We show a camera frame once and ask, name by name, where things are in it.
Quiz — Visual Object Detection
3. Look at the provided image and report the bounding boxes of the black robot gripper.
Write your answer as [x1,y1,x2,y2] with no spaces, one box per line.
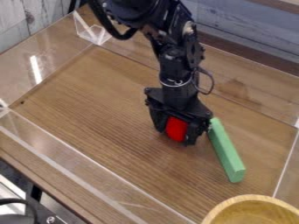
[144,87,212,145]

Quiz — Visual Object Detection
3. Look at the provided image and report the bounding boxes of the red plush strawberry toy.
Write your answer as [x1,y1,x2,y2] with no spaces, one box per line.
[166,116,188,142]

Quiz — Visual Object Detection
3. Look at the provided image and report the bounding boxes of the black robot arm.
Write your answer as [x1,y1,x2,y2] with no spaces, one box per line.
[87,0,212,145]

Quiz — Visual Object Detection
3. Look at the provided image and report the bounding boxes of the green rectangular block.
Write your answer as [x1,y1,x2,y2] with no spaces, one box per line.
[208,117,247,183]

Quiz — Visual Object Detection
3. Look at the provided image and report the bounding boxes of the wooden bowl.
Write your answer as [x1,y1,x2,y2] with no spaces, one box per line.
[200,194,299,224]

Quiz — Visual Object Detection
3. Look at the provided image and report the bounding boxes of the black metal table clamp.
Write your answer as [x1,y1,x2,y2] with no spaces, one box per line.
[0,182,70,224]

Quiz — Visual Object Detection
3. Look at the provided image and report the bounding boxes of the clear acrylic enclosure walls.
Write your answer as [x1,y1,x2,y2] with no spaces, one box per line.
[0,17,299,224]

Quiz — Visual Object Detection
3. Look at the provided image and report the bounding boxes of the clear acrylic corner bracket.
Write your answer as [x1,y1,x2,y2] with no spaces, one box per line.
[72,11,112,46]

